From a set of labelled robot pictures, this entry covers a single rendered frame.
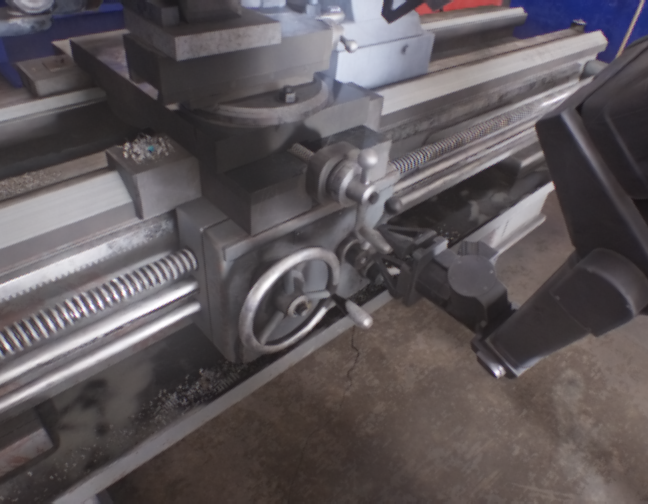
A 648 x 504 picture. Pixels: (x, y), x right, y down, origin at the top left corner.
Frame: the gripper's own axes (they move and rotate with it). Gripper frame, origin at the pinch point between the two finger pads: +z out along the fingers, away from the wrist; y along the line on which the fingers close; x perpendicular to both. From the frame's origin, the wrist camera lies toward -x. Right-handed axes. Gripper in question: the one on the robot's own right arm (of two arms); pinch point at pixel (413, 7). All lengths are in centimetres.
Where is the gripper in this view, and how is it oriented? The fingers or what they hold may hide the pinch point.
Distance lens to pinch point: 59.9
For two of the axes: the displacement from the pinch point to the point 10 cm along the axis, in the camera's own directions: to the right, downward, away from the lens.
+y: -6.3, 4.6, -6.3
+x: 6.3, 7.7, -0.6
